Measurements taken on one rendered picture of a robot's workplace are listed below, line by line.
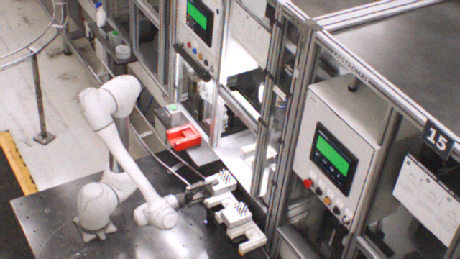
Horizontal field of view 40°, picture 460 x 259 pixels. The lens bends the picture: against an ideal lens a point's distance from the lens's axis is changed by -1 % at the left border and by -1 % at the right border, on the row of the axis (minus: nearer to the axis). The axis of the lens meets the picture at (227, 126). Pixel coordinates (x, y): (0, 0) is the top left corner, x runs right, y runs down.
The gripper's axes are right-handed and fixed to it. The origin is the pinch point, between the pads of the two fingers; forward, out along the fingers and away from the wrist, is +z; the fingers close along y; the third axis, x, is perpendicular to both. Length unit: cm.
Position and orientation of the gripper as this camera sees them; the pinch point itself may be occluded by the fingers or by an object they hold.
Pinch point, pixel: (212, 186)
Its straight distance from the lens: 316.4
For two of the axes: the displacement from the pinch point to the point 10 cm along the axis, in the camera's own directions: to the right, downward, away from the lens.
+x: -5.1, -5.9, 6.3
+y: 0.2, -7.4, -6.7
